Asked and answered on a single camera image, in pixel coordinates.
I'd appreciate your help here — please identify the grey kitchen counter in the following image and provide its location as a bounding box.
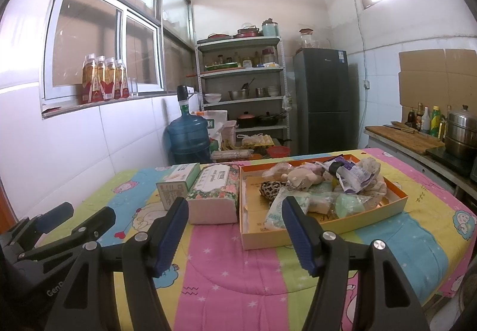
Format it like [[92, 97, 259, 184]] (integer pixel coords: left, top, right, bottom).
[[363, 125, 477, 201]]

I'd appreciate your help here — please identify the wall cable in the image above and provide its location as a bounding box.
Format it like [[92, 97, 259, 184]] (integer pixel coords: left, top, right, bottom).
[[346, 0, 370, 127]]

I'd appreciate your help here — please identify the blue water jug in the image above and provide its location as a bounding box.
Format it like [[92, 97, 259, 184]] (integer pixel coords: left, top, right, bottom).
[[166, 102, 212, 166]]

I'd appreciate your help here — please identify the green sponge packet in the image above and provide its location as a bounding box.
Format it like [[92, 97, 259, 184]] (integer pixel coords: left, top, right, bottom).
[[333, 192, 373, 218]]

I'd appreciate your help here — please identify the grey metal shelf rack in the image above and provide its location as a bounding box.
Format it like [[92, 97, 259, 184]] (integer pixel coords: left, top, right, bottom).
[[196, 37, 289, 153]]

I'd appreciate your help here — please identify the red lid cooking pot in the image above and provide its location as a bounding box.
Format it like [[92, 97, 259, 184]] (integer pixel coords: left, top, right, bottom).
[[236, 111, 256, 128]]

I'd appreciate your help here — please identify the teal enamel pot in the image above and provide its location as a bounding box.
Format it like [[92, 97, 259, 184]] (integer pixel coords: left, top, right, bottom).
[[261, 18, 280, 37]]

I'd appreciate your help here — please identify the wooden cutting board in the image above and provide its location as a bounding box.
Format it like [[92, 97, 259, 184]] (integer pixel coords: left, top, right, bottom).
[[365, 125, 446, 155]]

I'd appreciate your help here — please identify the kitchen knife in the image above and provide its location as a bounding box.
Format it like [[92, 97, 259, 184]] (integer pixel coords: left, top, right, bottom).
[[382, 122, 418, 134]]

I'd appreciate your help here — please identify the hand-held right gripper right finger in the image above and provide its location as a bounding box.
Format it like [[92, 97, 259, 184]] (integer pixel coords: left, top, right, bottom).
[[281, 196, 429, 331]]

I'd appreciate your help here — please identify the red lidded pan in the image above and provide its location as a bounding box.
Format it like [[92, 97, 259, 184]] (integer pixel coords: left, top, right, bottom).
[[235, 23, 261, 38]]

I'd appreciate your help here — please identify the cream plush toy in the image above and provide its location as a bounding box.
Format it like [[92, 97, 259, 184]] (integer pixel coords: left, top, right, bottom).
[[281, 165, 325, 192]]

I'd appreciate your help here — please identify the black wok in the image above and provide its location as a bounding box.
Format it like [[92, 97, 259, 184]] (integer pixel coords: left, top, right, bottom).
[[256, 111, 287, 127]]

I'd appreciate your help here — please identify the red label drink bottle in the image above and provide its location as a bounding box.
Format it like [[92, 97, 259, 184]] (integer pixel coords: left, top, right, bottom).
[[80, 53, 98, 104], [105, 57, 120, 100], [116, 60, 130, 98], [95, 55, 110, 101]]

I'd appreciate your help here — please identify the small pale tissue packet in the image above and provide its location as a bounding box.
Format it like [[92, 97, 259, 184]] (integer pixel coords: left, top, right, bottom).
[[309, 191, 336, 214]]

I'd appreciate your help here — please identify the leopard print scrunchie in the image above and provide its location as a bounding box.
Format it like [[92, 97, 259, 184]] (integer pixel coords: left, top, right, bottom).
[[260, 181, 291, 201]]

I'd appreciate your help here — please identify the floral tissue pack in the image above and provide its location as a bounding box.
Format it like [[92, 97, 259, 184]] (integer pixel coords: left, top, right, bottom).
[[185, 163, 241, 225]]

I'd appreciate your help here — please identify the egg tray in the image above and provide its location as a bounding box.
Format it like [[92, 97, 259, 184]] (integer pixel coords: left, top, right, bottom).
[[241, 133, 274, 148]]

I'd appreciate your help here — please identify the purple white packet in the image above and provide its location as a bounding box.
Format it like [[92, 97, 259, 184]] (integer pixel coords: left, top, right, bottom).
[[323, 158, 377, 195]]

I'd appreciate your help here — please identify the dark grey fridge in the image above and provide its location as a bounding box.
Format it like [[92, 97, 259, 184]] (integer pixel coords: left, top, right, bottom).
[[292, 48, 356, 156]]

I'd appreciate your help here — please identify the white sack green label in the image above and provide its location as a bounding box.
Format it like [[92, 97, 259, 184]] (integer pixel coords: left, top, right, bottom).
[[203, 110, 228, 142]]

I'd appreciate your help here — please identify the aluminium window frame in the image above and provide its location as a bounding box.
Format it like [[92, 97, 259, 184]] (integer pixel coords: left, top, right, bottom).
[[39, 0, 194, 101]]

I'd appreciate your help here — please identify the brown cardboard wall lining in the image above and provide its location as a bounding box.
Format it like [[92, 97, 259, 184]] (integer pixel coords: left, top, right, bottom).
[[398, 49, 477, 119]]

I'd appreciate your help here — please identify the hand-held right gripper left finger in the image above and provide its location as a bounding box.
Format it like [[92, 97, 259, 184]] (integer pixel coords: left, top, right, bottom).
[[45, 197, 190, 331]]

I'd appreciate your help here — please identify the orange cardboard box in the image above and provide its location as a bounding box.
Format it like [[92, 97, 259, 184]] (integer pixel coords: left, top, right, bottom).
[[238, 153, 408, 251]]

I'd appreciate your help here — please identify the steel steamer pot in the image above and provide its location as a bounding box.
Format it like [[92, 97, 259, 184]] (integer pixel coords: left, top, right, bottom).
[[443, 105, 477, 160]]

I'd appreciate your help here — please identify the green tissue packet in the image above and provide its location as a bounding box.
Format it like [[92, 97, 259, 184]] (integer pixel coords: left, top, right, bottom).
[[266, 194, 310, 231]]

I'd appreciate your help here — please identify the large glass jar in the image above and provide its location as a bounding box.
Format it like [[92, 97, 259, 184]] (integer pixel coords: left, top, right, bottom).
[[299, 29, 317, 49]]

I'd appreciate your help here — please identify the white floral scrunchie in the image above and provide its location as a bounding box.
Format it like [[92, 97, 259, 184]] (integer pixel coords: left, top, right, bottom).
[[356, 157, 388, 205]]

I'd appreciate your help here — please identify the bread snack packet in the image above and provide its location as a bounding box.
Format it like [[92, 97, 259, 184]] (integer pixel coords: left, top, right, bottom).
[[266, 161, 295, 183]]

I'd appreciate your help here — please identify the green white tissue box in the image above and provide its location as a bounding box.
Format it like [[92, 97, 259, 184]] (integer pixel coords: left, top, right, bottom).
[[156, 163, 202, 210]]

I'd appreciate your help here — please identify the black induction cooker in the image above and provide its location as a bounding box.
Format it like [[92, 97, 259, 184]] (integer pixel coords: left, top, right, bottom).
[[426, 147, 477, 177]]

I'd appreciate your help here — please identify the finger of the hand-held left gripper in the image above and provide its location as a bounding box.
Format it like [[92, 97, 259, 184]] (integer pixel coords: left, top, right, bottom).
[[20, 206, 117, 261], [0, 202, 74, 248]]

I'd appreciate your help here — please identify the flat striped carton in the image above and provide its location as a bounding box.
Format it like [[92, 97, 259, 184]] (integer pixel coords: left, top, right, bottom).
[[210, 150, 254, 163]]

